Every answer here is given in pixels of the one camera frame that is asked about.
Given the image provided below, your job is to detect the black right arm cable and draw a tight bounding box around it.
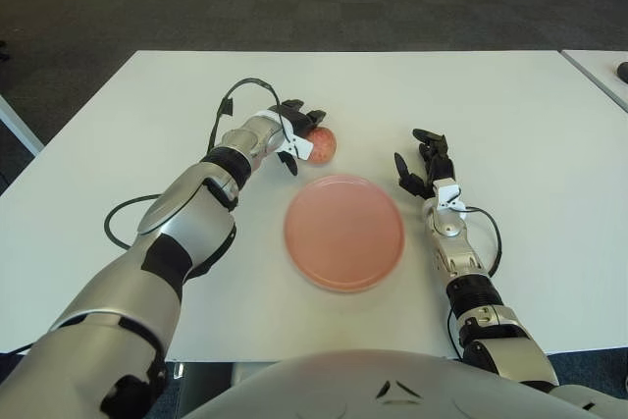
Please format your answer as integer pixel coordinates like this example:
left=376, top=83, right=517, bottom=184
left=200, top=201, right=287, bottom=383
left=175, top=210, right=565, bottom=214
left=460, top=205, right=502, bottom=276

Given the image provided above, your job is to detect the red apple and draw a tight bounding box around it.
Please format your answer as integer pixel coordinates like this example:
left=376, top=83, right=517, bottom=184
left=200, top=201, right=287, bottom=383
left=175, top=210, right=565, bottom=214
left=304, top=127, right=339, bottom=166

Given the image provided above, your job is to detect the silver robot torso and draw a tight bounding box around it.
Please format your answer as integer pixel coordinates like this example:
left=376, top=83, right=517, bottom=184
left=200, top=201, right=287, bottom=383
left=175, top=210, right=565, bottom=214
left=181, top=347, right=628, bottom=419

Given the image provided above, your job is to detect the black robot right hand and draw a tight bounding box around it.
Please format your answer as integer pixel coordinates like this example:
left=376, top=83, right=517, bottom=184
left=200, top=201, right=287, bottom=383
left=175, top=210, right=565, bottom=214
left=392, top=128, right=456, bottom=198

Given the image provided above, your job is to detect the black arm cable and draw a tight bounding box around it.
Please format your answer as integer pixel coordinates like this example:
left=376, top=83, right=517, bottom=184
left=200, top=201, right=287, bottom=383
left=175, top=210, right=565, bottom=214
left=460, top=205, right=502, bottom=276
left=103, top=78, right=295, bottom=249

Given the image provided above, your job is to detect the pink round plate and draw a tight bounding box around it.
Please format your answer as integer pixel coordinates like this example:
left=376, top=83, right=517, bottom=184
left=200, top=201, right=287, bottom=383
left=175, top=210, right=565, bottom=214
left=283, top=173, right=406, bottom=294

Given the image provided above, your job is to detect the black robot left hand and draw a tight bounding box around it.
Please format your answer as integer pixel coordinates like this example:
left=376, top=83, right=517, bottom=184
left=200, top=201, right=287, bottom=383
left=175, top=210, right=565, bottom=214
left=267, top=98, right=329, bottom=178

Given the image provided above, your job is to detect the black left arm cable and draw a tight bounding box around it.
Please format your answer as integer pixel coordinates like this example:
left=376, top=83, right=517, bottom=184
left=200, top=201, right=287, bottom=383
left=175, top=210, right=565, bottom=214
left=103, top=78, right=295, bottom=249

